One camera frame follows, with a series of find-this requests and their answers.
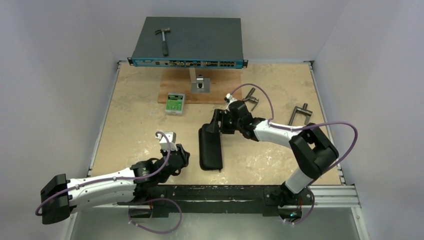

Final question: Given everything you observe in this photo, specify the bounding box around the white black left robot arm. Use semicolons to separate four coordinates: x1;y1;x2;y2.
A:
36;144;191;225

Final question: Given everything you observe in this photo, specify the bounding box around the grey network switch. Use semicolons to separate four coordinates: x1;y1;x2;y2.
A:
127;16;249;69

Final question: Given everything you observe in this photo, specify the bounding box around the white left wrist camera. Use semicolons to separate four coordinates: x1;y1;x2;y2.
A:
155;131;177;151

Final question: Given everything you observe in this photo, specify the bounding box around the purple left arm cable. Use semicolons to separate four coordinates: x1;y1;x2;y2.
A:
35;131;172;217

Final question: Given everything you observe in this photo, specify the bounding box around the green grey device box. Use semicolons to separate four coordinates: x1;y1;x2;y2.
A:
165;92;186;116

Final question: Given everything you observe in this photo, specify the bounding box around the black zipper tool case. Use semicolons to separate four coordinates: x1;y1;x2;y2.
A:
198;123;223;171

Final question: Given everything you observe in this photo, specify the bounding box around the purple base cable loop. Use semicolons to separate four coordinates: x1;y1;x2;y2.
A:
128;197;183;235

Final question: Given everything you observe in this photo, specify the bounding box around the brown wooden board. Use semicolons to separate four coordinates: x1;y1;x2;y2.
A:
157;67;242;104

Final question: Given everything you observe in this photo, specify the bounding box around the metal bracket stand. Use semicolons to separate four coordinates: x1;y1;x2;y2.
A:
189;67;211;94

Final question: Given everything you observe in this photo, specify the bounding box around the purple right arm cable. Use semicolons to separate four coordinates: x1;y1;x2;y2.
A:
230;83;359;225

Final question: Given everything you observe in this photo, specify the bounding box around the aluminium table frame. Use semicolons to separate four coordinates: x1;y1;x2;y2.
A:
64;60;370;240

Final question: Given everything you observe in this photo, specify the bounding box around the small metal door handle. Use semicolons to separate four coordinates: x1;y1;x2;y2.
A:
242;87;259;111

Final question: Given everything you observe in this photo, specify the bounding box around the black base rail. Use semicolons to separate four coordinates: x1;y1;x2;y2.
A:
118;184;314;219

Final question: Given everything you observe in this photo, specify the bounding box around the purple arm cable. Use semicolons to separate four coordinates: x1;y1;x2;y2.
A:
35;131;172;217
230;83;359;225

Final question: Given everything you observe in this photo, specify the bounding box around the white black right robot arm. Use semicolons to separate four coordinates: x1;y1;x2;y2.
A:
198;100;339;204

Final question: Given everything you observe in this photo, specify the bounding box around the small grey hammer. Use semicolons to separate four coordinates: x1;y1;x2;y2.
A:
154;27;171;57

